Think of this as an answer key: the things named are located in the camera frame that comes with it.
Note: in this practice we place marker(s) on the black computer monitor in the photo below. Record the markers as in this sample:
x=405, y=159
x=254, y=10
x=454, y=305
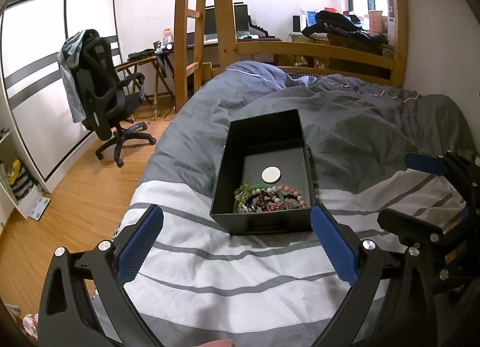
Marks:
x=215, y=19

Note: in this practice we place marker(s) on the wooden loft bed frame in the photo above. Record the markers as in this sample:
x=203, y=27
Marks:
x=321, y=54

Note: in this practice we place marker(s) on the person's right hand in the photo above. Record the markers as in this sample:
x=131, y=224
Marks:
x=218, y=343

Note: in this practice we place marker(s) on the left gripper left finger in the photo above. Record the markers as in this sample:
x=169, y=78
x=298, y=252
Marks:
x=66, y=315

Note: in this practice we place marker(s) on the white shelf unit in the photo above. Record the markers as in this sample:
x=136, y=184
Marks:
x=20, y=181

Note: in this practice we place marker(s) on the wooden ladder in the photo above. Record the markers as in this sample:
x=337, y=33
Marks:
x=188, y=47

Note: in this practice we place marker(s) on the pile of dark clothes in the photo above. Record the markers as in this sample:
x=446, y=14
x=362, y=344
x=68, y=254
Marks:
x=342, y=25

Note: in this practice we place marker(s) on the light blue hanging shirt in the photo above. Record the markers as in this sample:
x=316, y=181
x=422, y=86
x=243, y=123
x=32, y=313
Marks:
x=68, y=60

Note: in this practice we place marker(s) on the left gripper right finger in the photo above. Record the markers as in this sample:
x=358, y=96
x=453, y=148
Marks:
x=408, y=315

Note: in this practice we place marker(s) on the black office chair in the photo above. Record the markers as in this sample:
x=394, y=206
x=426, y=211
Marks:
x=107, y=100

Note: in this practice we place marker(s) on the white round disc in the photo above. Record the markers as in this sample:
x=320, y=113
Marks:
x=271, y=175

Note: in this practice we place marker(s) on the black jewelry box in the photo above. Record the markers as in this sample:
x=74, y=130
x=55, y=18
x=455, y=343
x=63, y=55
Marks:
x=264, y=184

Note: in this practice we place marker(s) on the white sliding wardrobe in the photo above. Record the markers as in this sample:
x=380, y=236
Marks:
x=32, y=33

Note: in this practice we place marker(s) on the wooden folding table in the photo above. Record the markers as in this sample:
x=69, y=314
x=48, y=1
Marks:
x=159, y=73

